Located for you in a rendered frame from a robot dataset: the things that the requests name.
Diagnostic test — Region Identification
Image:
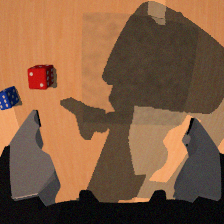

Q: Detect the dark blue die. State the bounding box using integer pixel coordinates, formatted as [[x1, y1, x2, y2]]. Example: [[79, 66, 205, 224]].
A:
[[0, 86, 19, 110]]

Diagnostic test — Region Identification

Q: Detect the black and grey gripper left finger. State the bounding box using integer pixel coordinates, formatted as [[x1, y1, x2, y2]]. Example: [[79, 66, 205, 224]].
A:
[[0, 110, 61, 224]]

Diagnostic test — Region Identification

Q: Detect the red die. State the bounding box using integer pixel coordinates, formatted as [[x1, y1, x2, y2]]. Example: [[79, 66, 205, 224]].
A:
[[27, 65, 54, 90]]

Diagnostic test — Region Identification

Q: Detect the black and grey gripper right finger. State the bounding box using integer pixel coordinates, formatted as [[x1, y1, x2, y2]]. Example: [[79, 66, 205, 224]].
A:
[[173, 118, 224, 224]]

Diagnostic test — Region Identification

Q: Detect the grey die with black pips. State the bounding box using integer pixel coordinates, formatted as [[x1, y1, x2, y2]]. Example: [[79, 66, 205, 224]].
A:
[[182, 130, 191, 149]]

